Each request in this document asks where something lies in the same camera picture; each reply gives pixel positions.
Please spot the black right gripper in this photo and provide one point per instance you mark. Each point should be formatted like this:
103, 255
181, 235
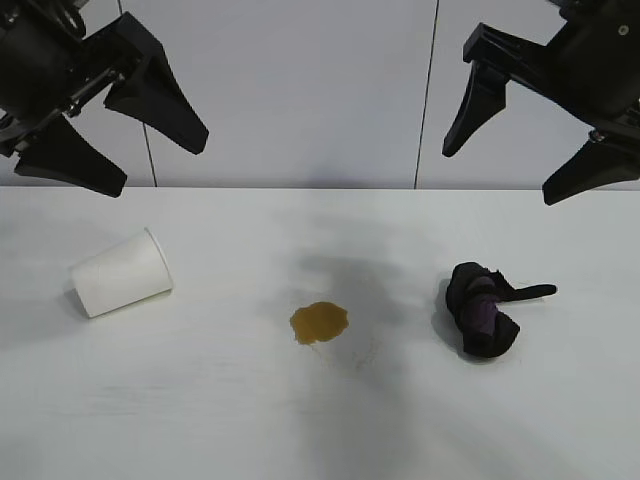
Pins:
590, 60

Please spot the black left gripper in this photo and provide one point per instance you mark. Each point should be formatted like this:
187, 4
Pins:
40, 55

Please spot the white paper cup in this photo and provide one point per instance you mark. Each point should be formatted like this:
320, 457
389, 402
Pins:
122, 275

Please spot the black and purple cloth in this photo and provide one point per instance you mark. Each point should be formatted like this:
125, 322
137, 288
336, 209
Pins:
480, 320

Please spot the brown liquid spill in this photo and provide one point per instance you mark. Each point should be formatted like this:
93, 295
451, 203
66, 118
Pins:
320, 322

